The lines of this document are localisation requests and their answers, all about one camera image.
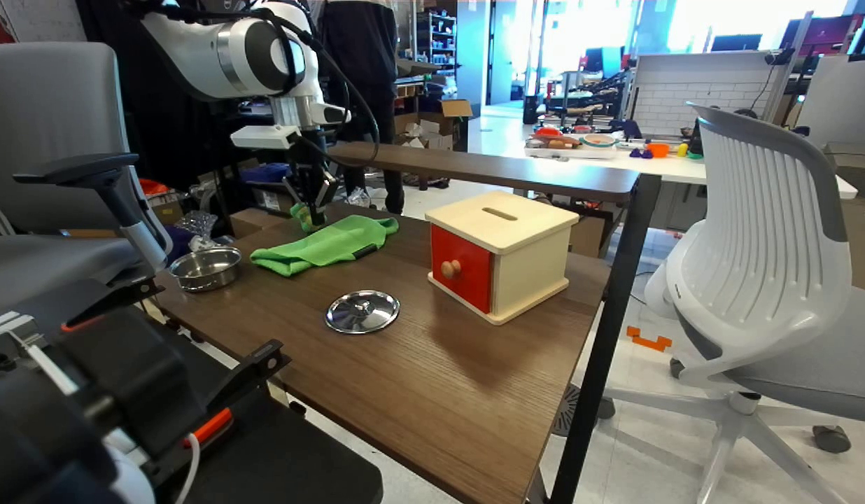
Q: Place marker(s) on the red basket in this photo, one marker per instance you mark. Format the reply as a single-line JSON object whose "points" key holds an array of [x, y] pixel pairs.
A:
{"points": [[554, 137]]}

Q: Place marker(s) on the person in dark clothes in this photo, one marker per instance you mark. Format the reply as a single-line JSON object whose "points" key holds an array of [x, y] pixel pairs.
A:
{"points": [[361, 73]]}

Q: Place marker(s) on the grey padded office chair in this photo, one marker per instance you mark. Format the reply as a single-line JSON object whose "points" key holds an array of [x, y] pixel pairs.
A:
{"points": [[47, 140]]}

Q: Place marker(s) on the small metal bowl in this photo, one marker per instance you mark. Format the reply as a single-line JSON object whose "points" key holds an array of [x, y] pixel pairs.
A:
{"points": [[361, 311]]}

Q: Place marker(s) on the raised wooden shelf board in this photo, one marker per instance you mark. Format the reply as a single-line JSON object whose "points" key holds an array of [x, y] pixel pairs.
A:
{"points": [[487, 169]]}

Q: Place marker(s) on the black metal table frame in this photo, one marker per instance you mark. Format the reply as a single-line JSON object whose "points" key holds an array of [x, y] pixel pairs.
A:
{"points": [[607, 318]]}

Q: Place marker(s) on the white partition panel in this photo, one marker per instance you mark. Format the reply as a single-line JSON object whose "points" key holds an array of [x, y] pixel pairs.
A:
{"points": [[701, 88]]}

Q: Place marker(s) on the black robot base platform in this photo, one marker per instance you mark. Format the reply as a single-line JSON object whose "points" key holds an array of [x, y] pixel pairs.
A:
{"points": [[264, 465]]}

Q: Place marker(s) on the wooden box with red drawer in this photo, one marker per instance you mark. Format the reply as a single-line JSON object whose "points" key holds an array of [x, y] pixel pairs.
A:
{"points": [[523, 256]]}

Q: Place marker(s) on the small steel pot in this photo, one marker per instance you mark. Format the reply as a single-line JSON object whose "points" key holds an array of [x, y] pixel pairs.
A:
{"points": [[208, 267]]}

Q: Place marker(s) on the green cloth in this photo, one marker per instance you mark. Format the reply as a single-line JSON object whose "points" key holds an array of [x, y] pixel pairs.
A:
{"points": [[334, 241]]}

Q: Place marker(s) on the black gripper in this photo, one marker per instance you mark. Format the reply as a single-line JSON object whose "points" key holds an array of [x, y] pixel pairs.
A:
{"points": [[308, 157]]}

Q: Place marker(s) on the white office desk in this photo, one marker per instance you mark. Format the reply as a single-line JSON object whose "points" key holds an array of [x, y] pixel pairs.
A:
{"points": [[693, 169]]}

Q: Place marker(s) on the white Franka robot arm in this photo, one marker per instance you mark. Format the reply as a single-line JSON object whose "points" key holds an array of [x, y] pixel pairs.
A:
{"points": [[225, 56]]}

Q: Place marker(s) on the white ribbed office chair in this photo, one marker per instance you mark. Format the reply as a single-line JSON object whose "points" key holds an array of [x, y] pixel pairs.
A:
{"points": [[768, 253]]}

